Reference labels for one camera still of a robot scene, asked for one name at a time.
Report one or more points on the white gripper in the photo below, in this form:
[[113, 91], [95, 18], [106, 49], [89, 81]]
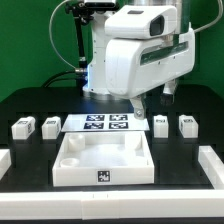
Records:
[[166, 99]]

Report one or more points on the white square tabletop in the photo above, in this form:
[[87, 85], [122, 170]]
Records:
[[103, 158]]

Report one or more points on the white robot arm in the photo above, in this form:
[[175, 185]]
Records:
[[138, 46]]

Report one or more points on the white plate with tags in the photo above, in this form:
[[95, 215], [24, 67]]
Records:
[[104, 122]]

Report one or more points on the white right fence bar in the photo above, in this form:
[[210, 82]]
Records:
[[212, 166]]

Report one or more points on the white fence bar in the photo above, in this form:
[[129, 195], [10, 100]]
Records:
[[112, 204], [212, 166]]

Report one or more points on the white front fence bar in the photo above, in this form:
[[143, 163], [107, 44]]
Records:
[[112, 204]]

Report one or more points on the white left fence block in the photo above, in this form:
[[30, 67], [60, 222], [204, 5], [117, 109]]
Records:
[[5, 161]]

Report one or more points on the black camera stand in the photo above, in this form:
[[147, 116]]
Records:
[[82, 12]]

